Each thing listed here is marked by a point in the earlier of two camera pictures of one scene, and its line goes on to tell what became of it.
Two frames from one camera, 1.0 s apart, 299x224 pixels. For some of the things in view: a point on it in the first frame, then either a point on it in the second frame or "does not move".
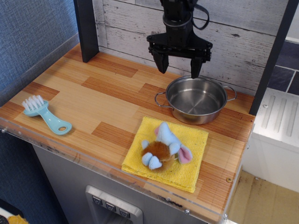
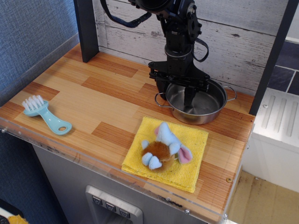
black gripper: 180,38 -> 181,69
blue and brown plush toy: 160,154 does not move
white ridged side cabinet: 273,151 does not move
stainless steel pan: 195,101 does not move
